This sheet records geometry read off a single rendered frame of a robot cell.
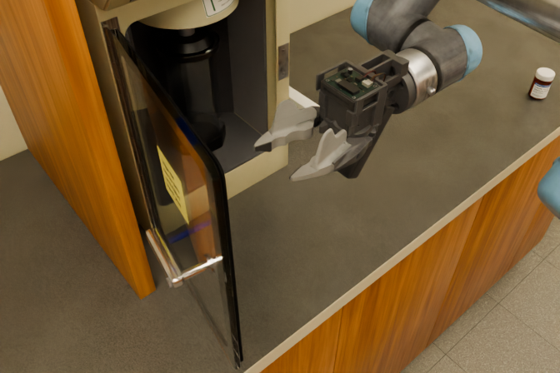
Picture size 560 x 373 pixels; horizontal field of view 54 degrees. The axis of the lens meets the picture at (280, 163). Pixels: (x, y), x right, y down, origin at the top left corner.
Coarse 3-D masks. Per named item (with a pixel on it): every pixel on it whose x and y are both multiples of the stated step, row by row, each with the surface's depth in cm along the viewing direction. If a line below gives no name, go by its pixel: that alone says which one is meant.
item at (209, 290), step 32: (128, 64) 64; (128, 96) 72; (160, 96) 57; (160, 128) 61; (192, 160) 53; (160, 192) 78; (192, 192) 58; (160, 224) 89; (192, 224) 65; (224, 224) 54; (192, 256) 73; (224, 256) 57; (192, 288) 83; (224, 288) 62; (224, 320) 69; (224, 352) 78
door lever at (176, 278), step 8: (152, 232) 67; (152, 240) 66; (160, 240) 66; (152, 248) 66; (160, 248) 65; (160, 256) 64; (168, 256) 64; (160, 264) 65; (168, 264) 64; (176, 264) 64; (200, 264) 64; (208, 264) 63; (168, 272) 63; (176, 272) 63; (184, 272) 63; (192, 272) 63; (200, 272) 64; (168, 280) 62; (176, 280) 62; (184, 280) 63
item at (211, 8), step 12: (204, 0) 80; (216, 0) 82; (228, 0) 84; (168, 12) 80; (180, 12) 80; (192, 12) 80; (204, 12) 81; (216, 12) 82; (228, 12) 84; (156, 24) 81; (168, 24) 81; (180, 24) 81; (192, 24) 81; (204, 24) 81
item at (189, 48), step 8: (168, 32) 92; (176, 32) 92; (184, 32) 91; (192, 32) 91; (200, 32) 92; (208, 32) 92; (160, 40) 92; (168, 40) 90; (176, 40) 90; (184, 40) 90; (192, 40) 90; (200, 40) 90; (208, 40) 91; (168, 48) 90; (176, 48) 90; (184, 48) 90; (192, 48) 90; (200, 48) 90
